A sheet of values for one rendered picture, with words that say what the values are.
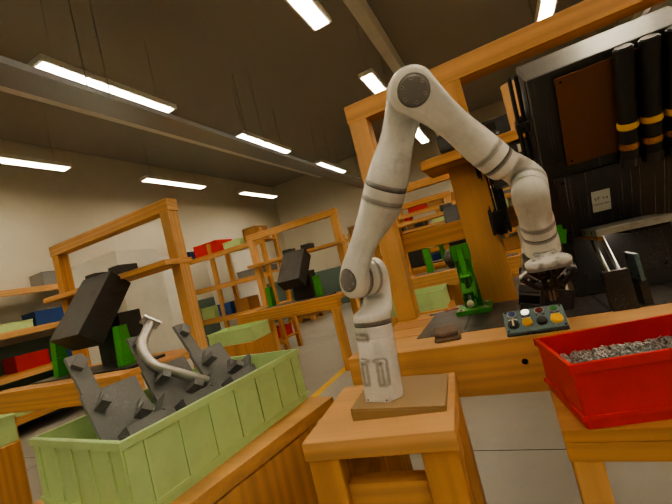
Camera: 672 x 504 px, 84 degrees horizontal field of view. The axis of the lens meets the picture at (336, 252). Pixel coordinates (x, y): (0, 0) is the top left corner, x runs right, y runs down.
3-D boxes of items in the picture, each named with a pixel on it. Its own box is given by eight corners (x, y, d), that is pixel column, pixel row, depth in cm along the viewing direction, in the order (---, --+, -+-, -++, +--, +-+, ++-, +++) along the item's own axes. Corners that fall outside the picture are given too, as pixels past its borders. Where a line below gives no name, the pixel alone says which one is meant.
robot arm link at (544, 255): (527, 275, 81) (521, 253, 78) (518, 244, 90) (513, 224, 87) (574, 266, 78) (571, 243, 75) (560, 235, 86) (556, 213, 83)
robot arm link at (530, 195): (559, 244, 77) (555, 220, 83) (548, 181, 70) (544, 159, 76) (522, 249, 81) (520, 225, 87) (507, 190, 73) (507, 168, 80)
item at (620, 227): (677, 224, 88) (673, 212, 88) (597, 241, 95) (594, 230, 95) (627, 225, 124) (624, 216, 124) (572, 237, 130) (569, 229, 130)
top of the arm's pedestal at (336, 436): (460, 451, 69) (454, 429, 69) (305, 462, 78) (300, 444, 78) (458, 386, 99) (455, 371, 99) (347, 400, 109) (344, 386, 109)
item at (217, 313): (287, 353, 622) (256, 223, 632) (182, 369, 723) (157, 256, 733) (303, 344, 671) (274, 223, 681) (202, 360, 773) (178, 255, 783)
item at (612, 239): (688, 279, 114) (658, 173, 116) (575, 297, 127) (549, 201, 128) (665, 273, 131) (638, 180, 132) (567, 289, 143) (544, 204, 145)
